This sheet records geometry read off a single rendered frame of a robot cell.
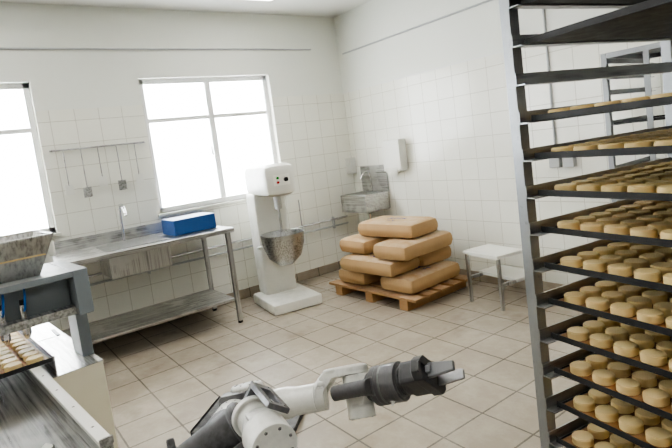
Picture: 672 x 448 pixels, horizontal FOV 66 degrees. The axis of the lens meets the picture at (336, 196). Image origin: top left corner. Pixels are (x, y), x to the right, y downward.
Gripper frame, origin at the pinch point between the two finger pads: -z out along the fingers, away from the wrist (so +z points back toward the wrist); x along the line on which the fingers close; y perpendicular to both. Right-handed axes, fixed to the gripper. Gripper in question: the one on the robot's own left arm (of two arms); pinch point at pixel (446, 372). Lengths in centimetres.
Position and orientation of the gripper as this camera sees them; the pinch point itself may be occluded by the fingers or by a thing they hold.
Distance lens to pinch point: 120.4
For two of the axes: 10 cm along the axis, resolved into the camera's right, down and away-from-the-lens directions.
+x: -5.9, -5.7, -5.8
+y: 0.7, -7.5, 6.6
